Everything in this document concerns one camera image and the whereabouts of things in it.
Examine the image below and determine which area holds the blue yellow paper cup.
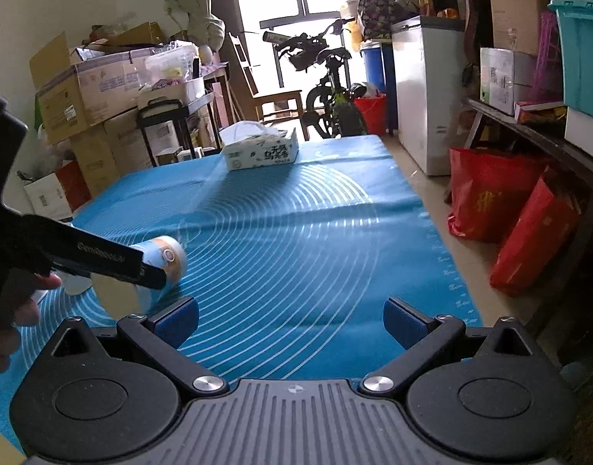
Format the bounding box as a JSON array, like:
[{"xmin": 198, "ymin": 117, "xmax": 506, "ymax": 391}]
[{"xmin": 90, "ymin": 235, "xmax": 187, "ymax": 319}]

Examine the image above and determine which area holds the clear plastic cup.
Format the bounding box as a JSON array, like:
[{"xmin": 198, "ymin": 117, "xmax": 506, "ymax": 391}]
[{"xmin": 58, "ymin": 271, "xmax": 93, "ymax": 296}]

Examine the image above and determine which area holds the person's left hand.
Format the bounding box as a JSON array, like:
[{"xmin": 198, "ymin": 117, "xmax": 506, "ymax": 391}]
[{"xmin": 0, "ymin": 270, "xmax": 62, "ymax": 374}]

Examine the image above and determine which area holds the white red paper bag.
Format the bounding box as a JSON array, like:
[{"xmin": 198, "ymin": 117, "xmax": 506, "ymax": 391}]
[{"xmin": 23, "ymin": 161, "xmax": 91, "ymax": 220}]

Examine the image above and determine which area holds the lower stacked cardboard box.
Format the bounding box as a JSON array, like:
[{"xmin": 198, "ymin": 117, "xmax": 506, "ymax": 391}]
[{"xmin": 69, "ymin": 108, "xmax": 180, "ymax": 198}]

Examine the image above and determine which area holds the blue silicone baking mat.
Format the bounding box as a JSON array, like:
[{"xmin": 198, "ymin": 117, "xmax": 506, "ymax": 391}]
[{"xmin": 0, "ymin": 133, "xmax": 483, "ymax": 451}]

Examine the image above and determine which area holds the black metal cart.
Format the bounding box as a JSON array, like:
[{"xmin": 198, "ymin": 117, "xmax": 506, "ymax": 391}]
[{"xmin": 136, "ymin": 93, "xmax": 222, "ymax": 167}]

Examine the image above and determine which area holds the white green tissue box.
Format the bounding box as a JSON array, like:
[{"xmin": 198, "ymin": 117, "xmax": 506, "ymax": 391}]
[{"xmin": 220, "ymin": 121, "xmax": 299, "ymax": 171}]

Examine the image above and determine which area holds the red gift bag rear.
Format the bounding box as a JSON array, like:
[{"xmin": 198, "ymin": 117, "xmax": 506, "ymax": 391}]
[{"xmin": 448, "ymin": 148, "xmax": 548, "ymax": 244}]

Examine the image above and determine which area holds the red gift bag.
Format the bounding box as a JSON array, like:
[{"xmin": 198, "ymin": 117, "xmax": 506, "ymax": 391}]
[
  {"xmin": 490, "ymin": 167, "xmax": 582, "ymax": 295},
  {"xmin": 448, "ymin": 148, "xmax": 548, "ymax": 244}
]

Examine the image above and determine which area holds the large top cardboard box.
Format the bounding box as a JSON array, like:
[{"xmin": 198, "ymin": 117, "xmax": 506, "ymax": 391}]
[{"xmin": 28, "ymin": 22, "xmax": 201, "ymax": 146}]

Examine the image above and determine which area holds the red gift bag front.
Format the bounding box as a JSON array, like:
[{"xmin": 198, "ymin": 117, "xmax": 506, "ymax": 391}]
[{"xmin": 490, "ymin": 167, "xmax": 582, "ymax": 295}]

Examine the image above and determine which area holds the wooden chair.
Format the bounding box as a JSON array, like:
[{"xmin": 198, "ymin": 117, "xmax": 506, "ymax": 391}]
[{"xmin": 222, "ymin": 34, "xmax": 310, "ymax": 141}]

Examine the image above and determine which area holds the clear plastic storage bin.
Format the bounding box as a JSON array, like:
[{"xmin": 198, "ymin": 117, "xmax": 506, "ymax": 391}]
[{"xmin": 144, "ymin": 40, "xmax": 199, "ymax": 84}]

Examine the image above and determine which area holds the dark wooden shelf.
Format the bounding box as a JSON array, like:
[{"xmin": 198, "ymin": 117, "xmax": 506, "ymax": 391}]
[{"xmin": 466, "ymin": 98, "xmax": 593, "ymax": 294}]

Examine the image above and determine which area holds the red bucket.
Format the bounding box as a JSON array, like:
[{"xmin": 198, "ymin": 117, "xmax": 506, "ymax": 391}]
[{"xmin": 354, "ymin": 93, "xmax": 387, "ymax": 136}]

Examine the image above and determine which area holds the black bicycle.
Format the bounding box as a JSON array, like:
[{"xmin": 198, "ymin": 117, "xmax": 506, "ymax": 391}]
[{"xmin": 263, "ymin": 18, "xmax": 368, "ymax": 140}]

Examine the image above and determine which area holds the white green carton box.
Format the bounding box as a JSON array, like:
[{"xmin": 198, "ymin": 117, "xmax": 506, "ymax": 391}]
[{"xmin": 480, "ymin": 47, "xmax": 537, "ymax": 115}]

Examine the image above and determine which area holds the pink plastic rack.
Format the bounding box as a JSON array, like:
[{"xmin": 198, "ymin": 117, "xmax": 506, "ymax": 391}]
[{"xmin": 531, "ymin": 10, "xmax": 563, "ymax": 102}]

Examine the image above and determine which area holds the blue water barrel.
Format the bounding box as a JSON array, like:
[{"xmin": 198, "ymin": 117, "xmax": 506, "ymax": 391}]
[{"xmin": 359, "ymin": 41, "xmax": 387, "ymax": 93}]

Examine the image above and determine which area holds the white chest freezer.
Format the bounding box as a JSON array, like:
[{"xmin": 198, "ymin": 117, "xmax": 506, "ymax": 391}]
[{"xmin": 392, "ymin": 16, "xmax": 466, "ymax": 176}]

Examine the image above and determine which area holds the orange drink bottle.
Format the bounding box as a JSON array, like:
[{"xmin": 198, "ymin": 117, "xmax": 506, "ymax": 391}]
[{"xmin": 418, "ymin": 0, "xmax": 436, "ymax": 17}]

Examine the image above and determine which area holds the floral fabric bag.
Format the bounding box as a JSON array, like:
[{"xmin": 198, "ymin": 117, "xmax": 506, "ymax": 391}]
[{"xmin": 357, "ymin": 0, "xmax": 417, "ymax": 41}]

